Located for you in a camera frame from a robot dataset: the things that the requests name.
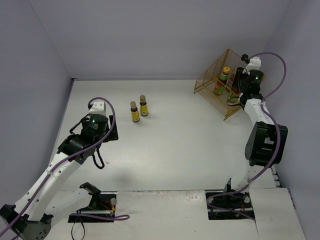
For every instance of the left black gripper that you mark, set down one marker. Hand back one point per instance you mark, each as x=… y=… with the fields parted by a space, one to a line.
x=113 y=128

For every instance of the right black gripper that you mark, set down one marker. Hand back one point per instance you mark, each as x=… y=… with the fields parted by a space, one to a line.
x=239 y=78

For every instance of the green-label sauce bottle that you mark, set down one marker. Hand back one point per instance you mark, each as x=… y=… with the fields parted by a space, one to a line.
x=222 y=81
x=234 y=92

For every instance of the small yellow-label brown bottle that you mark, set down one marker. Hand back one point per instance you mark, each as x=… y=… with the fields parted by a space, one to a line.
x=134 y=112

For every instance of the clear bottle black cap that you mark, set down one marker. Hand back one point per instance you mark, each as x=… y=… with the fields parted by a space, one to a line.
x=245 y=58

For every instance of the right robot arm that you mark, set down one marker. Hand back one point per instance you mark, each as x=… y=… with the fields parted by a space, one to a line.
x=266 y=142

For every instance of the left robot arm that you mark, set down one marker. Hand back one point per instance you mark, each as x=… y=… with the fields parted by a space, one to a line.
x=31 y=217

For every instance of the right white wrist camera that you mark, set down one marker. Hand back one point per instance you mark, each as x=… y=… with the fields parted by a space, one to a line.
x=254 y=64

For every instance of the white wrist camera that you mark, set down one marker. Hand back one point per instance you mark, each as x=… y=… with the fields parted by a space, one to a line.
x=254 y=64
x=97 y=107

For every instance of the yellow wire basket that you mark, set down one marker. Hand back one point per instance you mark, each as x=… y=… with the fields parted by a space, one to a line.
x=230 y=81

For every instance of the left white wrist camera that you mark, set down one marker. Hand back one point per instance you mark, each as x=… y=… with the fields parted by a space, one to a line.
x=97 y=107

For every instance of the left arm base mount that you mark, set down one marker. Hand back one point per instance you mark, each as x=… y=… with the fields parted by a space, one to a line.
x=104 y=208

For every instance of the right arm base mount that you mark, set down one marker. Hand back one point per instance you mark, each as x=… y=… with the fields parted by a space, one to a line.
x=229 y=207

